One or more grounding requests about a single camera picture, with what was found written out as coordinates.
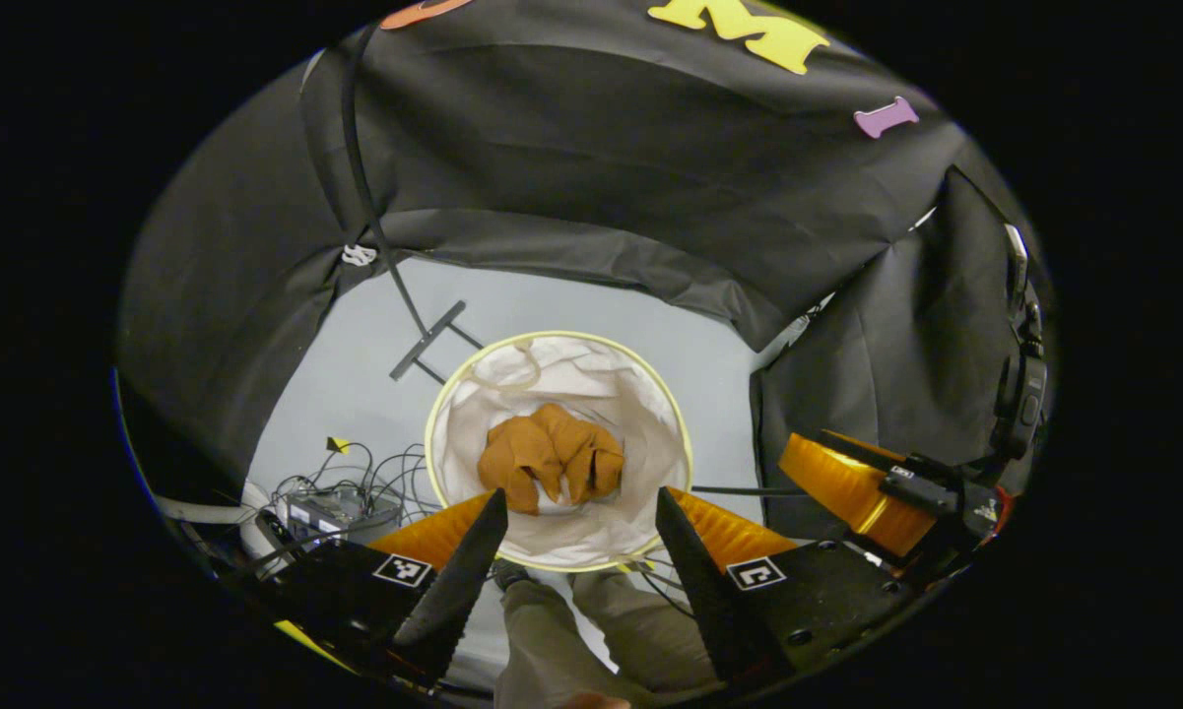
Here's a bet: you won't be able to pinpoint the white laundry hamper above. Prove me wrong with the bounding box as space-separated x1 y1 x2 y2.
424 330 695 574

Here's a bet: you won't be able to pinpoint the grey electronics box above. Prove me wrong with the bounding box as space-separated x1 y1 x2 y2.
284 487 404 542

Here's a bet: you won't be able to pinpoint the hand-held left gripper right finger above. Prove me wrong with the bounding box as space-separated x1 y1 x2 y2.
654 485 932 690

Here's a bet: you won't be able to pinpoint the black clothes rack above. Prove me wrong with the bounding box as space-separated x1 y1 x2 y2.
340 25 486 385

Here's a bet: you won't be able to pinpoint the tangle of black cables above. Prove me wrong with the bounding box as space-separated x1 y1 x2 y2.
254 438 446 554

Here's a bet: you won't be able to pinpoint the black backdrop cloth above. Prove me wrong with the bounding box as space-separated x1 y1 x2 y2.
116 0 1045 523

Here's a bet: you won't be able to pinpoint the white hose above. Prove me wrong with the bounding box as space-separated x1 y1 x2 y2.
153 481 279 554

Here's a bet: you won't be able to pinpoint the person's grey trousers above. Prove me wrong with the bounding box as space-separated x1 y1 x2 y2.
493 569 722 709

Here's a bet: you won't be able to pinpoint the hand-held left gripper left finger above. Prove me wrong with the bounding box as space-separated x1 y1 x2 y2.
254 487 511 690

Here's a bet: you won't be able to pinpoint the brown shirt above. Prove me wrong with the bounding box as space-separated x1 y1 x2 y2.
476 402 626 517

